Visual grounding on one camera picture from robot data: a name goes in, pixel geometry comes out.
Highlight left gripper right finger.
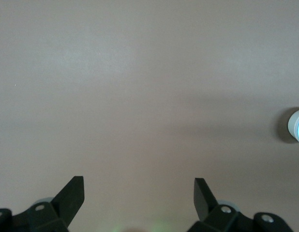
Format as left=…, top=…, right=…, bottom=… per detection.
left=188, top=178, right=292, bottom=232

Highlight white bowl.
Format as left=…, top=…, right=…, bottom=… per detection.
left=287, top=108, right=299, bottom=144

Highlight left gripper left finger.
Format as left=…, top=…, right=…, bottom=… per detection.
left=0, top=176, right=85, bottom=232

